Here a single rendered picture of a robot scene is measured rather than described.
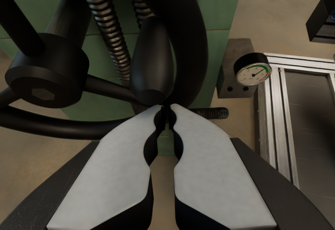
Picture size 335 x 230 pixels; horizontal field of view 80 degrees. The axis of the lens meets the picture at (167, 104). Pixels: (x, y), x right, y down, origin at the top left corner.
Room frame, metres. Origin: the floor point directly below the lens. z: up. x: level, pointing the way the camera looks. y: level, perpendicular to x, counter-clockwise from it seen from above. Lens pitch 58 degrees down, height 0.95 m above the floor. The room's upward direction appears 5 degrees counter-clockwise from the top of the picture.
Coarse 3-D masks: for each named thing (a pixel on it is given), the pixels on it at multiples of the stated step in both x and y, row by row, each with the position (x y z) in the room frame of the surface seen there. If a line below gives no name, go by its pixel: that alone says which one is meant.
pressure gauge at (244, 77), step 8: (248, 56) 0.25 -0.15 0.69; (256, 56) 0.25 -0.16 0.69; (264, 56) 0.25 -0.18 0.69; (240, 64) 0.24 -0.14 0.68; (248, 64) 0.23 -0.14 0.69; (256, 64) 0.23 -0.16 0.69; (264, 64) 0.23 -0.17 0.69; (240, 72) 0.23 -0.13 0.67; (248, 72) 0.23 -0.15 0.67; (256, 72) 0.23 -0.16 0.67; (264, 72) 0.23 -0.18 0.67; (240, 80) 0.23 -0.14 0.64; (248, 80) 0.23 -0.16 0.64; (256, 80) 0.23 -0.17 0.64; (264, 80) 0.23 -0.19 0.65
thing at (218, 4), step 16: (16, 0) 0.31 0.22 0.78; (32, 0) 0.31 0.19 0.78; (48, 0) 0.31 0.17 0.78; (128, 0) 0.30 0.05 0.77; (208, 0) 0.30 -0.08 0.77; (224, 0) 0.30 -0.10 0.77; (32, 16) 0.31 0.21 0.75; (48, 16) 0.31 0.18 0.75; (128, 16) 0.30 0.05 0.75; (208, 16) 0.30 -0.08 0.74; (224, 16) 0.30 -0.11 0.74; (0, 32) 0.32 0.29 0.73; (96, 32) 0.31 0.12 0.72; (128, 32) 0.31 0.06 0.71
